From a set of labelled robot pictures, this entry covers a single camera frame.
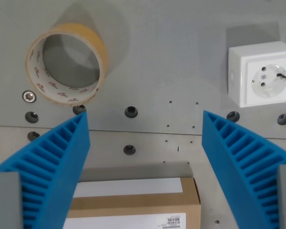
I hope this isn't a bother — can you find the brown packing tape roll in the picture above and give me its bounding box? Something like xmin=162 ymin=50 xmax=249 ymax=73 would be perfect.
xmin=25 ymin=22 xmax=109 ymax=107

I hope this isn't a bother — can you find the silver hex bolt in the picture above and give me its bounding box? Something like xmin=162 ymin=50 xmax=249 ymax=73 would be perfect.
xmin=22 ymin=90 xmax=36 ymax=104

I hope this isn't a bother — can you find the brown cardboard box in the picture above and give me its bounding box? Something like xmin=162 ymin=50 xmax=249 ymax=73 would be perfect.
xmin=62 ymin=177 xmax=202 ymax=229

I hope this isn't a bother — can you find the white wall socket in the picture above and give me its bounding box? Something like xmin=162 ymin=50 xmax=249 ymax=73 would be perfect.
xmin=228 ymin=41 xmax=286 ymax=108

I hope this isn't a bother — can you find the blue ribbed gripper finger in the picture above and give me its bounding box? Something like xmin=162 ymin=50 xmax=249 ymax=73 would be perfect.
xmin=0 ymin=111 xmax=91 ymax=229
xmin=201 ymin=110 xmax=286 ymax=229

